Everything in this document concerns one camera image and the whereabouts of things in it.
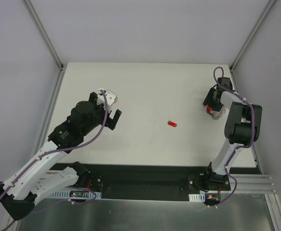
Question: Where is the aluminium frame post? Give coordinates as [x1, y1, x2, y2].
[229, 0, 278, 73]
[22, 0, 64, 71]

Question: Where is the red-handled metal keyring organizer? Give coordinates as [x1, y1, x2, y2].
[206, 105, 227, 120]

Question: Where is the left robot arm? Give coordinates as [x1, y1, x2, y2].
[0, 89, 121, 221]

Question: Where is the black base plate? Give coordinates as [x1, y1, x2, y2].
[48, 163, 231, 201]

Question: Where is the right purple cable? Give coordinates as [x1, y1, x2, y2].
[190, 66, 256, 212]

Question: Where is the right aluminium frame post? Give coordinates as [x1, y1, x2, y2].
[229, 0, 278, 73]

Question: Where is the left aluminium frame post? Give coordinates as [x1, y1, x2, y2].
[22, 0, 64, 71]

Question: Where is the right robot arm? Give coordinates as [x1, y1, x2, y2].
[201, 77, 262, 192]

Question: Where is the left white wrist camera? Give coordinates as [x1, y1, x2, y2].
[97, 88, 118, 109]

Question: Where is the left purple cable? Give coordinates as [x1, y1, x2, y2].
[0, 90, 108, 231]

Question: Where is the right white cable duct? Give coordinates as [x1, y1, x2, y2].
[188, 193, 206, 203]

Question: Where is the red key fob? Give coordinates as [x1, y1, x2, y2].
[167, 120, 177, 128]

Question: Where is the left white cable duct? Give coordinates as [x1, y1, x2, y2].
[48, 189, 102, 200]

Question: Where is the white cable duct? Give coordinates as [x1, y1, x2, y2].
[48, 189, 102, 200]
[188, 193, 206, 203]

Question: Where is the purple cable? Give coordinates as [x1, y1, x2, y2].
[0, 90, 108, 231]
[190, 66, 256, 212]

